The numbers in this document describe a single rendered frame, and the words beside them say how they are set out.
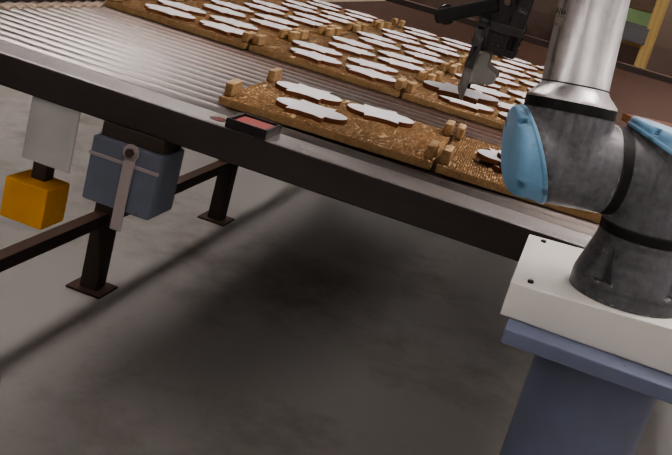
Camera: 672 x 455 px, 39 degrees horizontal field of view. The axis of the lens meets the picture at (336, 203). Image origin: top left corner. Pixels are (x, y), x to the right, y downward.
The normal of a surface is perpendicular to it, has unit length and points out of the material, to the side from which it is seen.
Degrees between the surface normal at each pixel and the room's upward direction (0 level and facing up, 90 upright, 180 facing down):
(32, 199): 90
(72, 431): 0
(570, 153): 79
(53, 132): 90
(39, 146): 90
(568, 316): 90
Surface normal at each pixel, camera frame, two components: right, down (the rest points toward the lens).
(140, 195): -0.28, 0.20
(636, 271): -0.25, -0.10
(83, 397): 0.25, -0.93
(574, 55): -0.41, 0.03
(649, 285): 0.03, -0.04
